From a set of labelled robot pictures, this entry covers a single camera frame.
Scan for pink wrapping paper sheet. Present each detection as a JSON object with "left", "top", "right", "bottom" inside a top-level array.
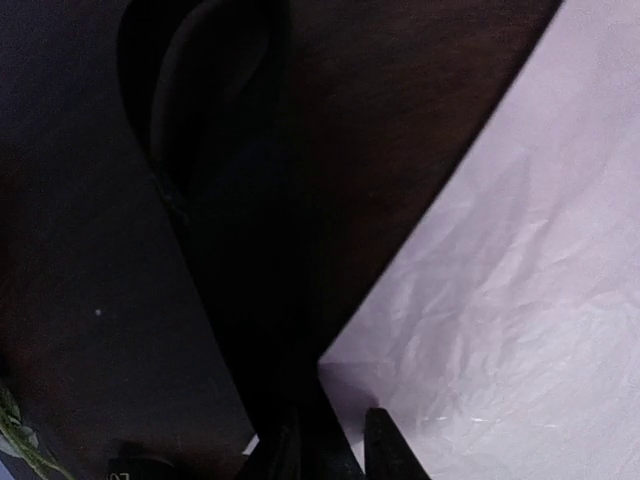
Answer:
[{"left": 320, "top": 1, "right": 639, "bottom": 479}]

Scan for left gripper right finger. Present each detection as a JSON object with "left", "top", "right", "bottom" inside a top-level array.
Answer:
[{"left": 364, "top": 407, "right": 430, "bottom": 480}]

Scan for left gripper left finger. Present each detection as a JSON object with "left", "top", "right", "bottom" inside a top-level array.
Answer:
[{"left": 239, "top": 426, "right": 300, "bottom": 480}]

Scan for black printed ribbon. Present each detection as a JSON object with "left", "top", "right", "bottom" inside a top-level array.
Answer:
[{"left": 117, "top": 1, "right": 363, "bottom": 479}]

